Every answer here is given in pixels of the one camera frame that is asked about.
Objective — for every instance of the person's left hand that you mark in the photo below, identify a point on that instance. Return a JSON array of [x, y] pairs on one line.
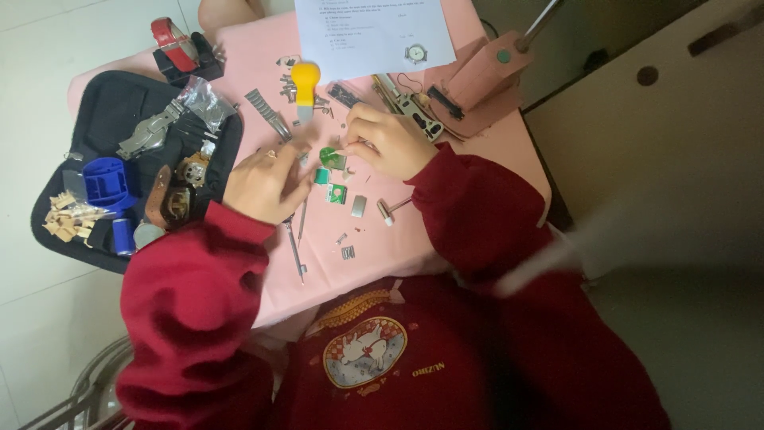
[[262, 185]]

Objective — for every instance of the person's right hand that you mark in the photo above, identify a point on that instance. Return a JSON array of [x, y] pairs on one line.
[[394, 146]]

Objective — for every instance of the person's left fingers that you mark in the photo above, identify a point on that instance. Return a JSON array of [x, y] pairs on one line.
[[295, 179]]

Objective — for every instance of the small green battery packet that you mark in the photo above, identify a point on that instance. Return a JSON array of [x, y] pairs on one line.
[[322, 175]]

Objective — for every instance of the green round battery blister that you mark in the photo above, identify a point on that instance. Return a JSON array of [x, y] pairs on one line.
[[330, 157]]

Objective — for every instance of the thin metal pin punch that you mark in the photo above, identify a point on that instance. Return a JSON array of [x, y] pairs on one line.
[[302, 221]]

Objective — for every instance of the green white battery packet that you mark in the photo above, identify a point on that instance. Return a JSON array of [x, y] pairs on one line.
[[336, 193]]

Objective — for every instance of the silver precision screwdriver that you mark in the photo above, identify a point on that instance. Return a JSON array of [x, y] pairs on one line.
[[294, 245]]

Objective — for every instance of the silver rectangular metal piece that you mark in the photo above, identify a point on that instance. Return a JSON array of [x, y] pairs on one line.
[[359, 206]]

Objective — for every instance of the silver metal watch band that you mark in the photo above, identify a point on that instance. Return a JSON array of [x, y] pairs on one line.
[[268, 114]]

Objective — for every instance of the tiny silver metal piece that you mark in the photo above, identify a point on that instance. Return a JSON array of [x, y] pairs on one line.
[[341, 239]]

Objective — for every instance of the pile of small metal links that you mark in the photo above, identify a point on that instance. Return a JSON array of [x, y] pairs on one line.
[[289, 89]]

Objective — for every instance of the small watchmaker hammer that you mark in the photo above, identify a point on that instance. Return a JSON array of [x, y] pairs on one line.
[[387, 210]]

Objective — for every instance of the gold open watch movement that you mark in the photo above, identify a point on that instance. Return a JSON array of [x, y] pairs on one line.
[[193, 170]]

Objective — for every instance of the pink table cloth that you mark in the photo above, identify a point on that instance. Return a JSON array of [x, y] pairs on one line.
[[358, 263]]

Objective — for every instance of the clear plastic bag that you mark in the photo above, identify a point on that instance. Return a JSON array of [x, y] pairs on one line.
[[206, 101]]

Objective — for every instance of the black watch holder block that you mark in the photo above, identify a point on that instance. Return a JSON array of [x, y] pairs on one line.
[[206, 63]]

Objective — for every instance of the round silver case back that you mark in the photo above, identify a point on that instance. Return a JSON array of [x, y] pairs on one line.
[[148, 235]]

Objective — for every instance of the white printed paper sheet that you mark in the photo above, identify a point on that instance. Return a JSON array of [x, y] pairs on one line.
[[364, 36]]

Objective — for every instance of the black rectangular bar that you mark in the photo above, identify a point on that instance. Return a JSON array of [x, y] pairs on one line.
[[444, 103]]

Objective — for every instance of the small silver watch head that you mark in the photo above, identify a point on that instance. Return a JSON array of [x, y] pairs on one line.
[[416, 54]]

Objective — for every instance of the blue cylinder tool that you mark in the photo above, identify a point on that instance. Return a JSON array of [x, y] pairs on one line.
[[123, 236]]

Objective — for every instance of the blue plastic watch holder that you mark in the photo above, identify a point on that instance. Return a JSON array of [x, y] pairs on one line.
[[107, 182]]

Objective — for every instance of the black zip tool case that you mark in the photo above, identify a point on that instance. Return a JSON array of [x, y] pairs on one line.
[[101, 113]]

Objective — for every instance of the bag of beige pieces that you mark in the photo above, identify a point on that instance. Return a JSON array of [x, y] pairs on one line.
[[68, 218]]

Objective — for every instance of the person's red sweatshirt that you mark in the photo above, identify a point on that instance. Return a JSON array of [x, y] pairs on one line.
[[453, 358]]

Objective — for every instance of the beige wooden cabinet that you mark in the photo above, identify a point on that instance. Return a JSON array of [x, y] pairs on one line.
[[656, 119]]

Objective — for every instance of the metal stool frame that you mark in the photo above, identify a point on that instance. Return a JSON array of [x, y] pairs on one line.
[[89, 388]]

